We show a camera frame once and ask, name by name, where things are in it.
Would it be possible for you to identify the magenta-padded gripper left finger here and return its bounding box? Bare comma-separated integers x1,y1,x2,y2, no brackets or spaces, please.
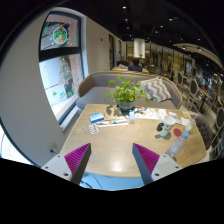
41,143,92,185

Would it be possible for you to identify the thick printed menu book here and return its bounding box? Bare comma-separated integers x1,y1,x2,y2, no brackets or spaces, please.
134,106,160,121

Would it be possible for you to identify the person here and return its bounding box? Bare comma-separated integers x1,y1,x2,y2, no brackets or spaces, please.
128,57,144,73

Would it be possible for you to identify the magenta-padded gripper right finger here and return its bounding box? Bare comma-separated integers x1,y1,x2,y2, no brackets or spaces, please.
132,143,184,185

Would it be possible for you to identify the white paper napkin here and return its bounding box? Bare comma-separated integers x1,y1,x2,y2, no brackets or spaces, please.
156,108,168,121

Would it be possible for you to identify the white round pillar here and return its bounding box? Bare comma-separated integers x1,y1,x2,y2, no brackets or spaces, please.
133,37,146,59

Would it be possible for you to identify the group of dining chairs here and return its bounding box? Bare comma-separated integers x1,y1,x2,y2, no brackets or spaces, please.
173,69,224,158

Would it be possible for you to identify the grey white chevron pillow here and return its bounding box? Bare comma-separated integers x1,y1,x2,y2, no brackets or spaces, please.
139,77,173,103

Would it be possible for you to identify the group of ceiling lights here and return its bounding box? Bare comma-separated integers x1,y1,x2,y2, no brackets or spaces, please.
121,4,204,53

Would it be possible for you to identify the blue white card box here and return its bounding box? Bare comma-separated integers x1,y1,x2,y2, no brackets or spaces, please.
88,112,105,124

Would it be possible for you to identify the grey tufted armchair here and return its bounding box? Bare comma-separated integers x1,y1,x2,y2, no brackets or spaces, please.
191,114,214,151

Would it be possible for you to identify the clear blue-capped water bottle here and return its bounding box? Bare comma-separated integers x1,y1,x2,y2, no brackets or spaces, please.
165,130,191,159

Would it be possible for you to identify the dark partition shelf unit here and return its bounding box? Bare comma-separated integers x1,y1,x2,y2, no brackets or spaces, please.
144,43,194,78

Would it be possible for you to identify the pill blister pack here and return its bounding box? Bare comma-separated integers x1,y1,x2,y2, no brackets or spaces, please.
88,123,100,135

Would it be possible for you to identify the white mug with black handle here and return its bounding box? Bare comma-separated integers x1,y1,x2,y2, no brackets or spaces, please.
157,115,176,138

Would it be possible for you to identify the wall socket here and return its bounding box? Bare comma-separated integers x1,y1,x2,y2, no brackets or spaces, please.
48,142,61,155

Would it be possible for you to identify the green potted plant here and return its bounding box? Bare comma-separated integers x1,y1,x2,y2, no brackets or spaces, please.
106,74,151,113

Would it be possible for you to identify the small light blue box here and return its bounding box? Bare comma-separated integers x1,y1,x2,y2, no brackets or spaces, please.
128,109,136,124

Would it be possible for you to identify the grey curved sofa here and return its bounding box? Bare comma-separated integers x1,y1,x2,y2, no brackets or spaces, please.
75,70,184,113

